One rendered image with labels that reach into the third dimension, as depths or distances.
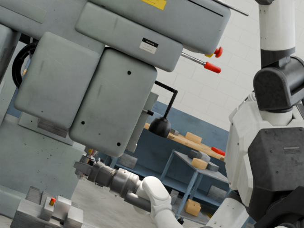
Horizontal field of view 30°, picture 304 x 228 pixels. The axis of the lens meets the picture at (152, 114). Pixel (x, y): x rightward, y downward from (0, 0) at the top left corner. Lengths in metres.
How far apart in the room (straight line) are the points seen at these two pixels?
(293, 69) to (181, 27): 0.40
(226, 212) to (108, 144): 0.42
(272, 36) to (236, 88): 7.27
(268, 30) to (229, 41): 7.19
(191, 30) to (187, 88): 6.81
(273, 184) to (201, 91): 7.19
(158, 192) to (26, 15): 0.68
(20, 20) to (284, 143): 0.85
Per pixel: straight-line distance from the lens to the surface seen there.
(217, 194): 8.35
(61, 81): 1.75
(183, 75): 8.54
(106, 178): 1.86
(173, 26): 1.76
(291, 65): 1.56
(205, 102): 8.65
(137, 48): 1.75
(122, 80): 1.77
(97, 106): 1.78
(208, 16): 1.78
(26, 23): 1.76
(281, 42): 1.49
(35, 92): 1.75
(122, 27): 1.75
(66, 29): 1.75
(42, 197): 2.54
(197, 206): 6.40
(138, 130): 1.88
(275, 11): 1.47
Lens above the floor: 1.62
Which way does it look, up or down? 4 degrees down
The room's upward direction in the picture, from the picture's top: 24 degrees clockwise
